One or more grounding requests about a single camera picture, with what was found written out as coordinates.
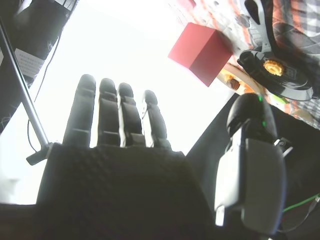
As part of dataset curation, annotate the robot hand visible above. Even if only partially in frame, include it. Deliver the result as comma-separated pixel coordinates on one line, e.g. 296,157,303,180
0,73,288,240

